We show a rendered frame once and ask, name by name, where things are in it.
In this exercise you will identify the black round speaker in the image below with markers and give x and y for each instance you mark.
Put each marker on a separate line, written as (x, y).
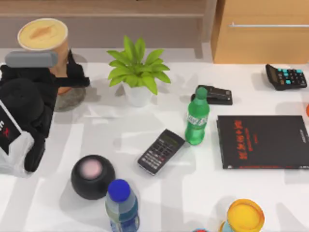
(93, 176)

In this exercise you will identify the black and grey calculator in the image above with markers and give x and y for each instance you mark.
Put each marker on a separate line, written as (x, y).
(161, 152)

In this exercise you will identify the wooden cupboard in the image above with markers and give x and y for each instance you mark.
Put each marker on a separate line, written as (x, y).
(260, 46)

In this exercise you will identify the black stapler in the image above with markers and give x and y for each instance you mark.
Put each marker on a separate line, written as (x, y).
(218, 95)

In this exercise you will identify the clear bottle with blue cap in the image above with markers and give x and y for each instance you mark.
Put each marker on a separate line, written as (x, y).
(122, 207)

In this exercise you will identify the black book with red lettering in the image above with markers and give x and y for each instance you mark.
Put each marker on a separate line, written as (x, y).
(263, 142)

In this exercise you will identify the orange round thing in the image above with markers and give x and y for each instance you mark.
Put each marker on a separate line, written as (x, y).
(307, 110)

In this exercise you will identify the red and blue thing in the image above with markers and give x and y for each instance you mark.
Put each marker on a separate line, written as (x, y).
(200, 230)

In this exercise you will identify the green plant in white pot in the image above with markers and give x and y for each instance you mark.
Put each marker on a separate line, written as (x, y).
(137, 70)

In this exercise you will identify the brown cup with cream top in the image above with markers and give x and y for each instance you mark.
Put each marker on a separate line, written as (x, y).
(43, 33)

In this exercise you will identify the green bottle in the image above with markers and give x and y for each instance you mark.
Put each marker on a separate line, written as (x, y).
(196, 120)

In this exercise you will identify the can with yellow lid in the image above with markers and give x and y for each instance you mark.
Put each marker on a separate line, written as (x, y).
(245, 215)

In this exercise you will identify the grey round coaster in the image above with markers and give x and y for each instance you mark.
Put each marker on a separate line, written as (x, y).
(68, 99)

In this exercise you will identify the black calculator with blue keys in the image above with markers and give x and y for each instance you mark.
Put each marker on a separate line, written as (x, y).
(287, 77)

